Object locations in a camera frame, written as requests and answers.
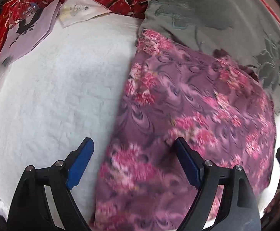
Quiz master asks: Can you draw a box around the clear plastic packet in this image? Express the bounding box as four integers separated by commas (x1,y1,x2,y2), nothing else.
58,0,111,28

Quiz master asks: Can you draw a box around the white quilted mattress cover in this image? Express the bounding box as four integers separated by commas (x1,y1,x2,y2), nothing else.
0,14,280,230

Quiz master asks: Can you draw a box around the grey floral pillow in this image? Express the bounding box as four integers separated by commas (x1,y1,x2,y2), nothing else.
140,0,280,112

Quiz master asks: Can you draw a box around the purple floral blouse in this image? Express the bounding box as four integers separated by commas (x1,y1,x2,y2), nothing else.
91,30,276,230

